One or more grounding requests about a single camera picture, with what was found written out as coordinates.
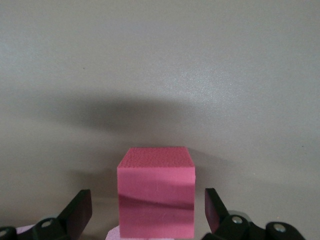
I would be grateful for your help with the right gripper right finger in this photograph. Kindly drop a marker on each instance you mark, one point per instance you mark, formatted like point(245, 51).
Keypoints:
point(232, 226)

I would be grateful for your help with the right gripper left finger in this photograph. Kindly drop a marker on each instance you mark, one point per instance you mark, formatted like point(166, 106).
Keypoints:
point(75, 217)

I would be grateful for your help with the red foam cube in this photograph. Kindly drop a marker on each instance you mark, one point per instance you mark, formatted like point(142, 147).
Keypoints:
point(155, 190)

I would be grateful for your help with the brown table cover sheet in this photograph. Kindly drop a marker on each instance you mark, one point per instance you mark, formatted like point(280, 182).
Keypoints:
point(160, 62)

